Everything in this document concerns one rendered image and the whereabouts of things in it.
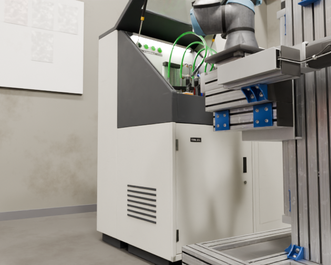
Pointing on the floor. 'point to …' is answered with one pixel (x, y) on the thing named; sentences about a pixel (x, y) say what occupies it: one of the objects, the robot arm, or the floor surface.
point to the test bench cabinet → (151, 192)
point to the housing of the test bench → (107, 138)
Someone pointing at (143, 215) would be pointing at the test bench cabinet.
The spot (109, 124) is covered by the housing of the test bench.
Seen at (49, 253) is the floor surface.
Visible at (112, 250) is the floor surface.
